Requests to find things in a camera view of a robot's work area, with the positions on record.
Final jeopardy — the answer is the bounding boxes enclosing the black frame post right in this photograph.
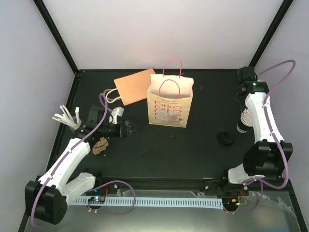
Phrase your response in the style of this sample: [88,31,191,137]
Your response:
[249,0,294,67]

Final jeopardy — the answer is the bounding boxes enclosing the cream cakes paper bag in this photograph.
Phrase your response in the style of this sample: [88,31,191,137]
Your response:
[147,58,194,128]

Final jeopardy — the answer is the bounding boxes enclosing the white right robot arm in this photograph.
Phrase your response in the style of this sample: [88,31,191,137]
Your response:
[219,67,293,195]

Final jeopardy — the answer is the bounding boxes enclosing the white straws bundle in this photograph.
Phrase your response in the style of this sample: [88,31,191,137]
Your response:
[52,105,81,130]

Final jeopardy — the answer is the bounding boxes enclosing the stack of paper cups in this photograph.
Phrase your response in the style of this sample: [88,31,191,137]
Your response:
[237,108,253,133]

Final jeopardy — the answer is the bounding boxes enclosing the light blue cable duct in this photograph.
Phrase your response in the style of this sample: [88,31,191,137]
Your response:
[72,196,223,209]

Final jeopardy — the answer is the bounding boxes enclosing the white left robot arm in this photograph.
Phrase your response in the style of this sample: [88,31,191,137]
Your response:
[25,106,132,226]

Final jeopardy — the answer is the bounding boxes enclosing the plain brown paper bag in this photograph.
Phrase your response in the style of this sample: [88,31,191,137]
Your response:
[105,68,155,106]

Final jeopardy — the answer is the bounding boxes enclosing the black cup lid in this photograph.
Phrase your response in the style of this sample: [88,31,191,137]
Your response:
[218,131,235,146]

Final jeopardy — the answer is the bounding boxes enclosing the black frame post left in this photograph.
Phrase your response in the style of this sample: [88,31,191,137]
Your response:
[33,0,79,74]

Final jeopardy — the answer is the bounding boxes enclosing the brown pulp cup carriers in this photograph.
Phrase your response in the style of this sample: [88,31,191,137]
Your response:
[92,137,109,155]

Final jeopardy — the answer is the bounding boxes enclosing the black frame post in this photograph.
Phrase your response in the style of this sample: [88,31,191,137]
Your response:
[33,0,79,74]
[249,0,294,67]

